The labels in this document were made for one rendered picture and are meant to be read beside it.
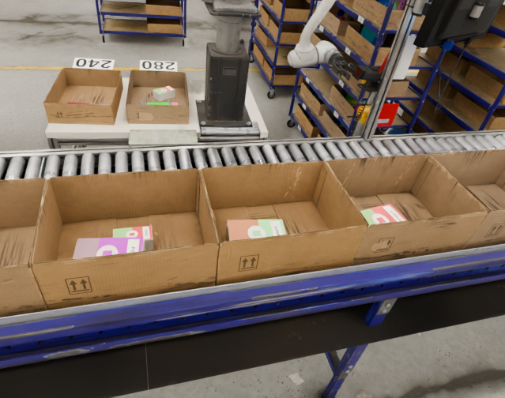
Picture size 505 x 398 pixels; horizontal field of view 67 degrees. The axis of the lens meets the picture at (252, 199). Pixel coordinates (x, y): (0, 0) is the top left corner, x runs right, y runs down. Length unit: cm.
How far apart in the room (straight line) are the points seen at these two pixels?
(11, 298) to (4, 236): 27
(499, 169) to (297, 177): 83
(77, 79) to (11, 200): 119
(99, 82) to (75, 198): 117
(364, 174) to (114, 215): 80
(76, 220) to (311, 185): 72
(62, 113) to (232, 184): 99
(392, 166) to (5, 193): 115
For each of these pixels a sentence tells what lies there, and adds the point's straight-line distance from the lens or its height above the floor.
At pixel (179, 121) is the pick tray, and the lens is 188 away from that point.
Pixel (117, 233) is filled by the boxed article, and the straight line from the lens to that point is 108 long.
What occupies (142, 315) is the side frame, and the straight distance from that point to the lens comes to 94.
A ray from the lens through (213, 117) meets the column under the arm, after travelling 191.
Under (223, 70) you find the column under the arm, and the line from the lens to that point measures 181.
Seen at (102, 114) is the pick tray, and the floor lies 80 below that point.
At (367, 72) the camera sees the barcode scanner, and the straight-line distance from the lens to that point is 189.
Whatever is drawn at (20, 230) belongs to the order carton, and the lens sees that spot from 122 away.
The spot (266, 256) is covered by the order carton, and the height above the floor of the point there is 98.
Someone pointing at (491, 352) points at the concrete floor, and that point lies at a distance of 242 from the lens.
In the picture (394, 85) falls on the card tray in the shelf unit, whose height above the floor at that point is 82.
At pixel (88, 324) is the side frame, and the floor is 91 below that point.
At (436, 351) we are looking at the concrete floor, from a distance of 225.
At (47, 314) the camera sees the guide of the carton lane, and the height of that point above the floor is 92.
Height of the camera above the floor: 170
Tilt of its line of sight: 40 degrees down
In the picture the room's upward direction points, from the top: 9 degrees clockwise
